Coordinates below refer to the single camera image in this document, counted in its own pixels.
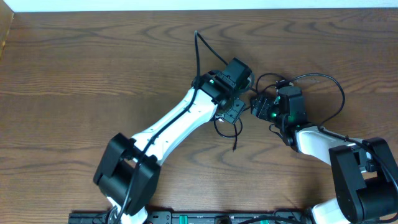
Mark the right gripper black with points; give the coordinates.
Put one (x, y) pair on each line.
(263, 105)

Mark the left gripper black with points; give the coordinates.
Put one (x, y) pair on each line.
(234, 116)

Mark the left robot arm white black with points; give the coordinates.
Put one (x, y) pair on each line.
(129, 170)

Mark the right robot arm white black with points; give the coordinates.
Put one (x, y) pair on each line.
(364, 170)

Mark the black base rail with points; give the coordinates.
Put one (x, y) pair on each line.
(167, 217)

